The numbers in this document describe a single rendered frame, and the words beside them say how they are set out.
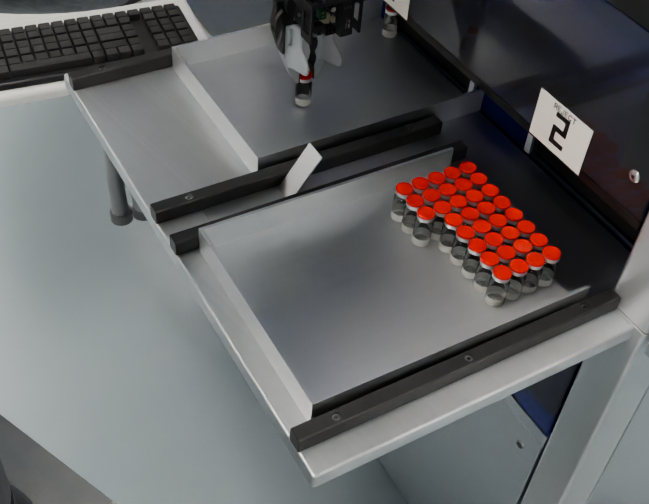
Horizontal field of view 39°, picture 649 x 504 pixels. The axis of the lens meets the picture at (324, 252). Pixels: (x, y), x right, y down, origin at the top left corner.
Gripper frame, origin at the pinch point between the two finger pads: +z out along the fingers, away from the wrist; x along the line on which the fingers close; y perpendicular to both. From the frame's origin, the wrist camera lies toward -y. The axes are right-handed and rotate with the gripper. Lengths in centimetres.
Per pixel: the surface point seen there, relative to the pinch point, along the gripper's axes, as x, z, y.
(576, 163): 13.4, -6.7, 36.3
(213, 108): -12.5, 3.1, -0.8
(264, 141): -8.4, 5.2, 5.6
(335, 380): -19.3, 5.1, 42.2
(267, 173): -11.9, 3.4, 13.2
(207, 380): -6, 93, -24
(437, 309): -4.7, 5.2, 39.1
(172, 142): -18.9, 5.4, 0.6
